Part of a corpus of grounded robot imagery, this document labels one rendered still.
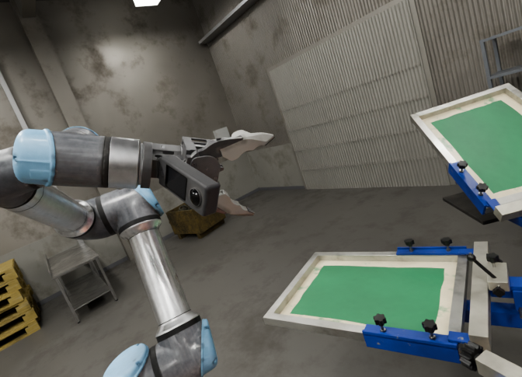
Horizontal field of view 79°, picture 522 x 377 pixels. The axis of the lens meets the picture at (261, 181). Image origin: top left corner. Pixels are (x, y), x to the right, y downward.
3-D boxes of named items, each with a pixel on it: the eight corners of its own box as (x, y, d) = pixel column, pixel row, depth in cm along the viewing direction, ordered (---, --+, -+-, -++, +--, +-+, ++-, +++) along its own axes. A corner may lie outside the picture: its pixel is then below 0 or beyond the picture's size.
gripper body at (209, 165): (216, 138, 55) (143, 130, 51) (227, 158, 48) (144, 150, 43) (209, 177, 58) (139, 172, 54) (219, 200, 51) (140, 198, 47)
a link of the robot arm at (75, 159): (29, 123, 45) (8, 127, 38) (113, 133, 50) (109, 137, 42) (28, 177, 47) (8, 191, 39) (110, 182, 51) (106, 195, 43)
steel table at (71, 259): (101, 277, 607) (81, 238, 591) (120, 299, 474) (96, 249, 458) (65, 295, 572) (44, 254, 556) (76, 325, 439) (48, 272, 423)
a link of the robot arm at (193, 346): (170, 389, 81) (104, 203, 95) (224, 359, 85) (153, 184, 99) (164, 404, 70) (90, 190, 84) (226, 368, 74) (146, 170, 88)
